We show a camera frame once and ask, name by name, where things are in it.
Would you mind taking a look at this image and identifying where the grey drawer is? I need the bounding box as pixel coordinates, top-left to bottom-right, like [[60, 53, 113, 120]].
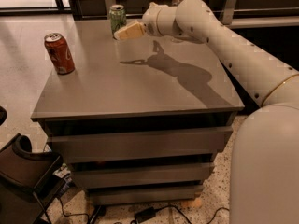
[[72, 162, 214, 189], [49, 126, 233, 163], [89, 185, 204, 205]]

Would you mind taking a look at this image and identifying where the green soda can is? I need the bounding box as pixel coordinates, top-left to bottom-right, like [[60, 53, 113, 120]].
[[109, 4, 127, 34]]

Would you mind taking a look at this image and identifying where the black power adapter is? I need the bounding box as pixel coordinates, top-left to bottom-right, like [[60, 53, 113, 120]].
[[135, 207, 156, 224]]

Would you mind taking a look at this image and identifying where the right metal wall bracket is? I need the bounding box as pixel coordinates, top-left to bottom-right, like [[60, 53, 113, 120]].
[[220, 0, 237, 25]]

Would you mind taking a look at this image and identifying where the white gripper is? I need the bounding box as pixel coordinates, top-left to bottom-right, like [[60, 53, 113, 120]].
[[114, 2, 168, 41]]

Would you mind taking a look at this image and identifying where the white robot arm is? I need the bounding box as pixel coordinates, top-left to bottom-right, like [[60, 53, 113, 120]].
[[114, 0, 299, 224]]

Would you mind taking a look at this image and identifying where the red soda can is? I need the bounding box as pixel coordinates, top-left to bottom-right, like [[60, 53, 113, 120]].
[[44, 33, 75, 75]]

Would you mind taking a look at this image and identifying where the black cable on floor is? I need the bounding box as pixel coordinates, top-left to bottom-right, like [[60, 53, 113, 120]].
[[153, 204, 231, 224]]

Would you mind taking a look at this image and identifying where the top grey drawer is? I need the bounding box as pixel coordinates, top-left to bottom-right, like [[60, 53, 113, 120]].
[[49, 126, 233, 163]]

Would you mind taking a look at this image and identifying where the black chair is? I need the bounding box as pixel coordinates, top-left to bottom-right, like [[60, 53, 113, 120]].
[[0, 133, 63, 224]]

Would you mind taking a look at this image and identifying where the grey drawer cabinet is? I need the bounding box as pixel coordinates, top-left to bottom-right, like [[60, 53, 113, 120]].
[[32, 21, 243, 196]]

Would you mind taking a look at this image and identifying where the bottom grey drawer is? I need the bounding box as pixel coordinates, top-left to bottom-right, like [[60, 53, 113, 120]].
[[89, 185, 204, 205]]

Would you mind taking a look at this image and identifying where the middle grey drawer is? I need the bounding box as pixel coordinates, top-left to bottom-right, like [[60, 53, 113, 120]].
[[72, 162, 214, 189]]

